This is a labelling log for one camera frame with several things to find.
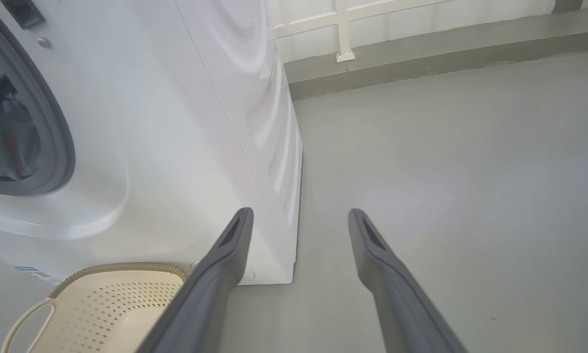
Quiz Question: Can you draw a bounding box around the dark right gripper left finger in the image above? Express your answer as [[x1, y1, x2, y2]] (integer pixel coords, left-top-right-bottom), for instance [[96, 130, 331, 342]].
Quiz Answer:
[[137, 207, 254, 353]]

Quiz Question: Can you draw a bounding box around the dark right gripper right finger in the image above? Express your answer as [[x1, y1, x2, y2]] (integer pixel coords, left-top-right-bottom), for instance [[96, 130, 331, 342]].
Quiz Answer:
[[348, 208, 468, 353]]

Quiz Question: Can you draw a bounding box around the blue cartoon print garment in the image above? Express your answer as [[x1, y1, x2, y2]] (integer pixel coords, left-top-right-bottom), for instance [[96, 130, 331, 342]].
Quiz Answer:
[[0, 49, 42, 182]]

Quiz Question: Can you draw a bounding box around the cream perforated laundry basket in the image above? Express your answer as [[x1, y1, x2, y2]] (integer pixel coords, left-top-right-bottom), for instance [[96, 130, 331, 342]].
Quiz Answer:
[[0, 263, 191, 353]]

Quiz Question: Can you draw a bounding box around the white front-load washing machine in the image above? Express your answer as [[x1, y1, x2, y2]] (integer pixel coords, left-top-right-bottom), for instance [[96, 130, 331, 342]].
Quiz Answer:
[[0, 0, 304, 286]]

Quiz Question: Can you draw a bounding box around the grey rubber door gasket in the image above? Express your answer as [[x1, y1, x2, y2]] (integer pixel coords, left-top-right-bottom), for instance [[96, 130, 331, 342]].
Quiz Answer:
[[0, 10, 76, 197]]

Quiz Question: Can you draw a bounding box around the black door lock slot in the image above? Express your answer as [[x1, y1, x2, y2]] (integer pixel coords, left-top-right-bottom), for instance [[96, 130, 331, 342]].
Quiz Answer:
[[0, 0, 46, 29]]

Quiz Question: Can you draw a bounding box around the blue energy label sticker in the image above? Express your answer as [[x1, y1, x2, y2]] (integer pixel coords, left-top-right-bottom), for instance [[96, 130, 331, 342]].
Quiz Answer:
[[14, 266, 61, 285]]

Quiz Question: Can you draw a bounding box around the white metal railing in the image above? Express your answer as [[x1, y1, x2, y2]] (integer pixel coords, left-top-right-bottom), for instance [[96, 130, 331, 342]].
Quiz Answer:
[[273, 0, 557, 63]]

